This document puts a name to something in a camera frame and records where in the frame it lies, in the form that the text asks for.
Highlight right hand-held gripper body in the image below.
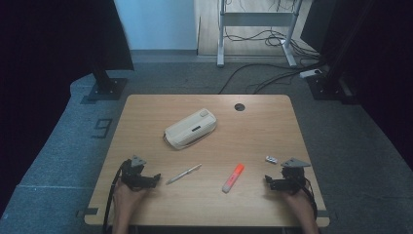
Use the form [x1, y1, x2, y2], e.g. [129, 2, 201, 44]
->
[271, 157, 312, 196]

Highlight orange highlighter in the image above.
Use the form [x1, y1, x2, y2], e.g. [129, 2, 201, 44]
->
[221, 163, 245, 195]

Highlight white metal desk frame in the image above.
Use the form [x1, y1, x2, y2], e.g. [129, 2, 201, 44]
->
[216, 0, 305, 68]

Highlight hand-held gripper black cable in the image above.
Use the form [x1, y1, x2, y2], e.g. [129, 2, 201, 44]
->
[301, 176, 319, 219]
[102, 159, 129, 234]

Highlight black stand with base plate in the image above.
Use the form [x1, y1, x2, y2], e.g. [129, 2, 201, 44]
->
[306, 0, 374, 105]
[87, 61, 129, 101]

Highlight black floor cable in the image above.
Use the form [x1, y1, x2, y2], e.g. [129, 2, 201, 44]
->
[217, 61, 327, 96]

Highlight tangle of black cables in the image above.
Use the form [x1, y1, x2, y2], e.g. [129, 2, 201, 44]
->
[223, 27, 321, 60]

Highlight cream pencil case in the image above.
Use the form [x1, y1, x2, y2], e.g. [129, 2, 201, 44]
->
[163, 107, 218, 151]

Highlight silver pen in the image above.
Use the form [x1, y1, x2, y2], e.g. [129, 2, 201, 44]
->
[165, 163, 203, 186]

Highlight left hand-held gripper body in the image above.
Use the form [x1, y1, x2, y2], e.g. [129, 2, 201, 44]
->
[121, 155, 156, 192]

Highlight person's left hand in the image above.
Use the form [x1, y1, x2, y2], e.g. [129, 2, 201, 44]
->
[113, 179, 151, 211]

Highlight white power strip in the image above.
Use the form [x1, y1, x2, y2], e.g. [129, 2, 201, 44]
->
[298, 68, 323, 80]

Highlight right hand-held gripper black cable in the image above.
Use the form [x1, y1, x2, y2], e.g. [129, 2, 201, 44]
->
[301, 176, 319, 219]

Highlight left hand-held gripper black cable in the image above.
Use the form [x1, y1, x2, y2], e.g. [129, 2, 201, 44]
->
[102, 159, 129, 234]

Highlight person's right hand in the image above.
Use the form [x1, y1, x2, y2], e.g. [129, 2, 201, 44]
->
[282, 189, 314, 214]

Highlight dark curtain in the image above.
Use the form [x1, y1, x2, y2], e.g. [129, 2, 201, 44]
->
[0, 0, 135, 217]
[299, 0, 413, 172]

